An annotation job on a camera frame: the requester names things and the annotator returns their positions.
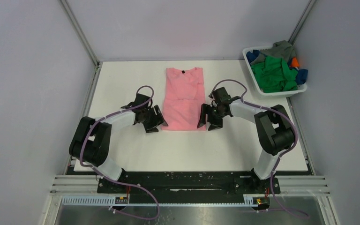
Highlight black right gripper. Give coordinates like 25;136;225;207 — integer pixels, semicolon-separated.
197;103;227;131

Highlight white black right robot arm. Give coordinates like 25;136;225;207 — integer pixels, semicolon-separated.
197;87;298;193

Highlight green t-shirt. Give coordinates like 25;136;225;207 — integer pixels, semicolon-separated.
251;56;298;93

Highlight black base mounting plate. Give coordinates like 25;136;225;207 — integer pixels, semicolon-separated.
97;171;281;204

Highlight blue garment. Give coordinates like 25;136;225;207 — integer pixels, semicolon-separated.
295;69;308;85

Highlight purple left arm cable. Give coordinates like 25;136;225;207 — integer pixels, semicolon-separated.
79;85;161;220

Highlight white slotted cable duct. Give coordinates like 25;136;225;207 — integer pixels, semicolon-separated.
61;194;263;208

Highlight orange garment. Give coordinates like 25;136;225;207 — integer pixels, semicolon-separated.
289;57;300;68

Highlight pink t-shirt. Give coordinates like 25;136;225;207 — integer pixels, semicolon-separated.
162;67;206;131

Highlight white laundry basket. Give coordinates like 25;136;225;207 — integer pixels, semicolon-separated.
242;46;308;98

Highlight grey t-shirt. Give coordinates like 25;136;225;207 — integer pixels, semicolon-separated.
260;40;296;62

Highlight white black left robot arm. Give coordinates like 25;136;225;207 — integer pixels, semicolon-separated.
69;93;168;193

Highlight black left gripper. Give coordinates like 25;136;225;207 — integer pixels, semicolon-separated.
142;105;167;133

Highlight aluminium frame rails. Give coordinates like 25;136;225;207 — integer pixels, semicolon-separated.
48;0;103;199

